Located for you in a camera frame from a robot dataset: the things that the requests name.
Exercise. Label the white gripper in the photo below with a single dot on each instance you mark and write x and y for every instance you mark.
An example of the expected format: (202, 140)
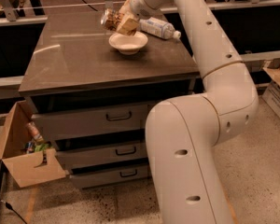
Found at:
(139, 6)

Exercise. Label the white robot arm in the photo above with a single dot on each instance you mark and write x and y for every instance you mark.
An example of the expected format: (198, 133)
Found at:
(181, 131)

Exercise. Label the white paper bowl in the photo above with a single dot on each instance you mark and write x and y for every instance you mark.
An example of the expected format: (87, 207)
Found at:
(128, 45)

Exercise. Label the clear plastic water bottle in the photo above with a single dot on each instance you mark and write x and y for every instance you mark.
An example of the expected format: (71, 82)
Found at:
(159, 28)

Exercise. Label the top grey drawer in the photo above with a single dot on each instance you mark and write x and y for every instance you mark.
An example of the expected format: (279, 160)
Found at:
(93, 121)

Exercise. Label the grey drawer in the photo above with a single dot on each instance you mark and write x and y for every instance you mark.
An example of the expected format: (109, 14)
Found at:
(110, 176)
(91, 156)
(93, 121)

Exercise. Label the snack packet in box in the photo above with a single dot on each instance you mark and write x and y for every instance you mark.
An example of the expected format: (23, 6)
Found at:
(34, 132)

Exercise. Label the middle grey drawer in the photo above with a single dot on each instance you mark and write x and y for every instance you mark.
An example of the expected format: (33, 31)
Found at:
(91, 156)

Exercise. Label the green packet in box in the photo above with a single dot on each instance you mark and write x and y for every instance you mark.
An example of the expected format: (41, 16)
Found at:
(42, 147)

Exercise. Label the bottom grey drawer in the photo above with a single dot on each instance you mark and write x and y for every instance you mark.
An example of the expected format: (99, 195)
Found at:
(110, 176)

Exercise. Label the cardboard box at right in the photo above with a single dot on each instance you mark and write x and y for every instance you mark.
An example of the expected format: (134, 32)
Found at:
(277, 90)

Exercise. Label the open cardboard box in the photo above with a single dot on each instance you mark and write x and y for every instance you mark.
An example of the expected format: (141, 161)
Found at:
(17, 151)

